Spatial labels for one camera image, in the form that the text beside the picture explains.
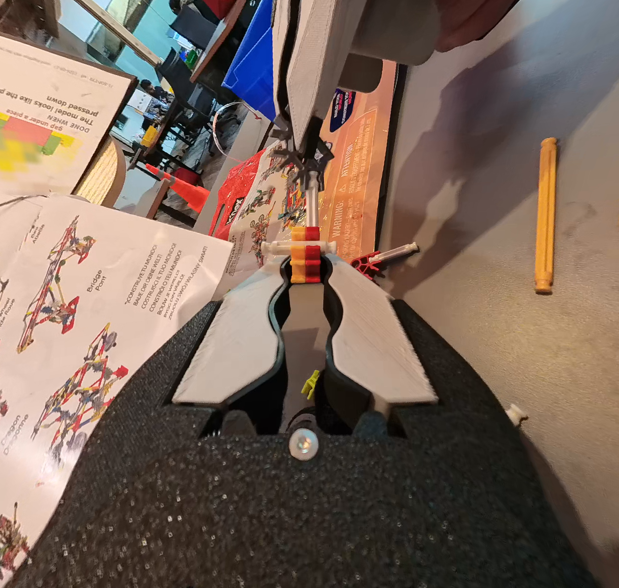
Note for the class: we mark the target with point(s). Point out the white task instruction board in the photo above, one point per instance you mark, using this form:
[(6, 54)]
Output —
[(58, 89)]

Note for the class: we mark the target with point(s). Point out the small yellow clip connector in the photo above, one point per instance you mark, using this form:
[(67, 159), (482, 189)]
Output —
[(310, 385)]

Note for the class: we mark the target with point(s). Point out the building instruction sheet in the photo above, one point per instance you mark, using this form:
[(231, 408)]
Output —
[(121, 283)]

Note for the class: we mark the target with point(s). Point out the person's right hand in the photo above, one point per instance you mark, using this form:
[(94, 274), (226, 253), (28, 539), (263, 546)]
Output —
[(474, 2)]

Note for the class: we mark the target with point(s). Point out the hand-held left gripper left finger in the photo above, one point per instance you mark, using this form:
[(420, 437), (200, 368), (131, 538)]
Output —
[(232, 351)]

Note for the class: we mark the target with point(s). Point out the blue plastic bin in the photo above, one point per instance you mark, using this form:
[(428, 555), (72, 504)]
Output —
[(254, 65)]

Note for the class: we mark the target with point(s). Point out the connector assembly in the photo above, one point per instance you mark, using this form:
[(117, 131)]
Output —
[(305, 259)]

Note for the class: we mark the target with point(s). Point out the white rod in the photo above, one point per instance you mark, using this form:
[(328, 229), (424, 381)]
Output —
[(399, 252)]

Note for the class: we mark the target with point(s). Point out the long yellow rod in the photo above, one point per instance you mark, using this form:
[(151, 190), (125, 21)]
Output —
[(546, 220)]

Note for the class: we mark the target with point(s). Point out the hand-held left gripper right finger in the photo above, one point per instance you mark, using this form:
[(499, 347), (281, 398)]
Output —
[(382, 355)]

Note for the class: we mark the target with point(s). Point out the colourful toy packaging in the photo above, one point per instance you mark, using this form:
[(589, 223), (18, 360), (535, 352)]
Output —
[(358, 186)]

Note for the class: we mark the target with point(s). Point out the wooden board stand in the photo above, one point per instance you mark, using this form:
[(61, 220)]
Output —
[(104, 176)]

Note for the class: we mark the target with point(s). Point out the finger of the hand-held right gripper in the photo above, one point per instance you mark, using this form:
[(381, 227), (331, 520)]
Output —
[(329, 41), (282, 41)]

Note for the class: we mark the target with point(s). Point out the red connector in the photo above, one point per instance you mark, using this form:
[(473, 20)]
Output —
[(365, 266)]

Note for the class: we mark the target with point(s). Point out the orange traffic cone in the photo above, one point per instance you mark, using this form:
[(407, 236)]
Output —
[(186, 191)]

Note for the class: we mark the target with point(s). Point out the short white spacer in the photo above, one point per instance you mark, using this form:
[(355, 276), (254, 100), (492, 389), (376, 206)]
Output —
[(515, 414)]

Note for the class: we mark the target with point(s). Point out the small black wheel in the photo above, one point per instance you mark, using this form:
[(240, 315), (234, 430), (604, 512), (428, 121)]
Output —
[(302, 416)]

